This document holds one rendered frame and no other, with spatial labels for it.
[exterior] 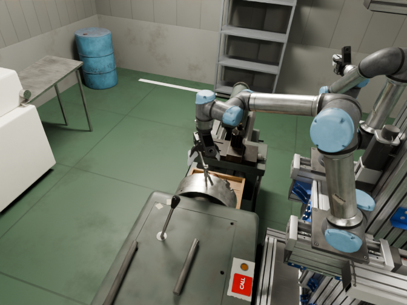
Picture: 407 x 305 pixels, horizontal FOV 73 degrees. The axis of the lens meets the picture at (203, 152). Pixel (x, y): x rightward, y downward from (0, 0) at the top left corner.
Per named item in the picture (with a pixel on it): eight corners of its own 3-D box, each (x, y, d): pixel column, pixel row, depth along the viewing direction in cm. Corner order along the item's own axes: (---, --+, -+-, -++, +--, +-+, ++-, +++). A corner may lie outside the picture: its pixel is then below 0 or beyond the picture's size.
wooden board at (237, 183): (237, 218, 160) (238, 213, 157) (178, 204, 165) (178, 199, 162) (244, 183, 182) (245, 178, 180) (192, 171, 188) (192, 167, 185)
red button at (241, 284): (249, 298, 88) (250, 295, 86) (231, 293, 89) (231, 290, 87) (251, 279, 92) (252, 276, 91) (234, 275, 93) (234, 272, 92)
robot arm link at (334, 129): (369, 232, 104) (361, 95, 83) (361, 262, 95) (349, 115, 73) (334, 226, 112) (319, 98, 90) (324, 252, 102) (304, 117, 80)
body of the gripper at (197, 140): (208, 140, 129) (209, 118, 122) (214, 152, 123) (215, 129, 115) (192, 143, 127) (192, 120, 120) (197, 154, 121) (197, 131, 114)
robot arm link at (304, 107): (370, 86, 90) (238, 83, 118) (363, 98, 83) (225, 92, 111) (366, 118, 96) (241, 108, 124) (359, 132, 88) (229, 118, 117)
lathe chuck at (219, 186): (231, 235, 143) (237, 193, 123) (173, 222, 148) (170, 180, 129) (234, 221, 150) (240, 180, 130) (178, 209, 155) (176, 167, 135)
